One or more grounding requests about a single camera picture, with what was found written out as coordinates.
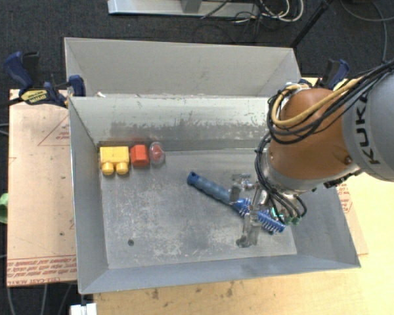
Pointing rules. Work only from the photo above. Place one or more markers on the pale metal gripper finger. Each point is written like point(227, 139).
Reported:
point(249, 231)
point(240, 185)

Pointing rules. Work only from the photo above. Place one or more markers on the blue bottle brush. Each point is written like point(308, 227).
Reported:
point(210, 186)

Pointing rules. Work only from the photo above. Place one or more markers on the grey metal bin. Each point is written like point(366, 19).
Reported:
point(184, 215)

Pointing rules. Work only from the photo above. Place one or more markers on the clear cup with red inside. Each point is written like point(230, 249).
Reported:
point(157, 153)

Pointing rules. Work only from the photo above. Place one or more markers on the red toy building block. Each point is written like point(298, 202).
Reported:
point(139, 156)

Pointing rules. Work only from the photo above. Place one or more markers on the yellow toy building block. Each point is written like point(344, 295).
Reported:
point(114, 157)

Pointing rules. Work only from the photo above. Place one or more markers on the brown cardboard board, red print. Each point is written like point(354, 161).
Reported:
point(39, 189)

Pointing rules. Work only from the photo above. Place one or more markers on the black cylinder on white bracket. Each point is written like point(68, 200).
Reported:
point(335, 182)

